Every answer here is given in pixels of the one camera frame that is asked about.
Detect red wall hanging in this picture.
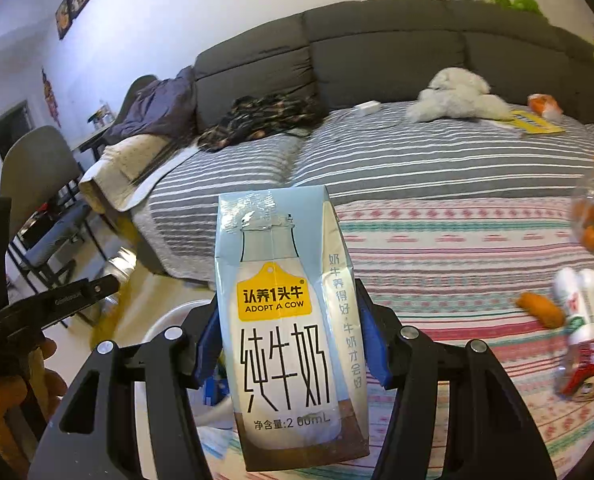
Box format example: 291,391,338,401
41,67,62,128

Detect wooden desk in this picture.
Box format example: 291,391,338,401
72,125,123,161

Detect dark wall photo panels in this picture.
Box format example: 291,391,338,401
56,0,95,40

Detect grey striped sofa cover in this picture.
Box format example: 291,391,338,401
80,100,594,281

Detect small blue carton box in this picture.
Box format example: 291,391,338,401
202,360,232,406

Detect yellow book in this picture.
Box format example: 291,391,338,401
489,109,566,137

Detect orange white snack bag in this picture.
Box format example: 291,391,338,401
527,92,564,122

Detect small containers on desk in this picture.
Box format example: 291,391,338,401
88,104,115,128

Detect grey fabric sofa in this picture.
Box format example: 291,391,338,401
127,0,594,281

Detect chair back behind jacket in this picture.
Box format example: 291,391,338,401
117,75,159,126

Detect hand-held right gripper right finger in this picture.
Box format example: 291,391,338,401
354,277,558,480

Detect dark plaid shirt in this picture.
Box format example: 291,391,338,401
197,95,328,153

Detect white plush dog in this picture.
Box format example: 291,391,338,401
406,66,512,123

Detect beige quilted pillow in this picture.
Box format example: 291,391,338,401
78,134,198,213

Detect grey fabric chair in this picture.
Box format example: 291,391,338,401
0,125,108,321

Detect pale blue milk carton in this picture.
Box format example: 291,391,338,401
213,185,370,472

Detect person's left hand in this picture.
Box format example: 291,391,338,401
0,335,69,478

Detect purple jacket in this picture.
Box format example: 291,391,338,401
104,66,198,147

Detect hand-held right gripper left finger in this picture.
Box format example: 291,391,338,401
27,292,223,480

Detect red snack packet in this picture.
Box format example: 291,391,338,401
556,337,594,402

